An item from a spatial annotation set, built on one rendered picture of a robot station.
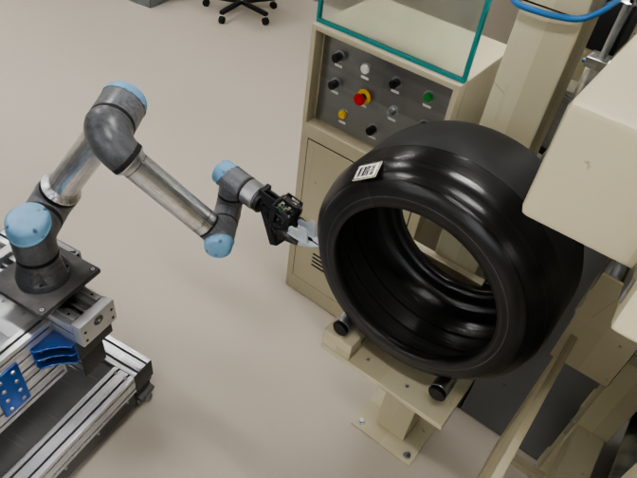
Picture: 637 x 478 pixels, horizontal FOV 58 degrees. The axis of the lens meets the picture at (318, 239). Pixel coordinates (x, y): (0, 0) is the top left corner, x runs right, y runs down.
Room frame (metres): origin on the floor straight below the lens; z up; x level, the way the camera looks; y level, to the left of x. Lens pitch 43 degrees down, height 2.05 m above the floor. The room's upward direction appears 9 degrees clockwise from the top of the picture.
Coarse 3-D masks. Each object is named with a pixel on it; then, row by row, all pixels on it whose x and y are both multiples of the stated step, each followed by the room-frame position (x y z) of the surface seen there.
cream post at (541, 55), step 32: (544, 0) 1.17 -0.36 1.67; (576, 0) 1.14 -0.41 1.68; (512, 32) 1.19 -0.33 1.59; (544, 32) 1.16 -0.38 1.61; (576, 32) 1.13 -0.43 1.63; (512, 64) 1.18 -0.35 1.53; (544, 64) 1.15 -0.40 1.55; (576, 64) 1.22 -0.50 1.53; (512, 96) 1.17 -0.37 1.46; (544, 96) 1.13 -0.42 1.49; (512, 128) 1.15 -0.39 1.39; (544, 128) 1.18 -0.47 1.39; (448, 256) 1.17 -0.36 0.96; (384, 416) 1.18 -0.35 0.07; (416, 416) 1.17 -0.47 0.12
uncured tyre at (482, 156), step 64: (448, 128) 1.04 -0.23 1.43; (384, 192) 0.89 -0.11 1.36; (448, 192) 0.84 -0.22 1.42; (512, 192) 0.86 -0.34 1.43; (320, 256) 0.96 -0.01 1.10; (384, 256) 1.12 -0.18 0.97; (512, 256) 0.76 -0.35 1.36; (576, 256) 0.86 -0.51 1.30; (384, 320) 0.95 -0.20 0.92; (448, 320) 0.98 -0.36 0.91; (512, 320) 0.72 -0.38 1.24
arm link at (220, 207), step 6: (222, 198) 1.22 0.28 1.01; (216, 204) 1.23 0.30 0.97; (222, 204) 1.21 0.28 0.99; (228, 204) 1.21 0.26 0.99; (234, 204) 1.22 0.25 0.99; (240, 204) 1.23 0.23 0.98; (216, 210) 1.20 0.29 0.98; (222, 210) 1.19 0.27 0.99; (228, 210) 1.19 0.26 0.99; (234, 210) 1.21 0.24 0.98; (240, 210) 1.23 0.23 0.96; (234, 216) 1.18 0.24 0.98; (240, 216) 1.25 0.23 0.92
